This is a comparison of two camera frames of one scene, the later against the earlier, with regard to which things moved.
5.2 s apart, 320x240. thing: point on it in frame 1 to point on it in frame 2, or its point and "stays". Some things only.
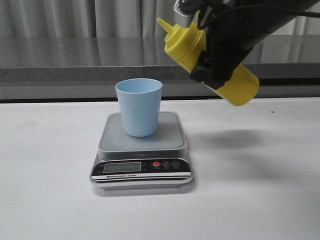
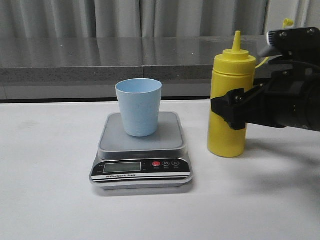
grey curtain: (107, 18) stays
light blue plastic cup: (140, 102) stays
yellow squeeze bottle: (184, 44) to (234, 70)
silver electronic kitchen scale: (124, 161) stays
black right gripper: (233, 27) to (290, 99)
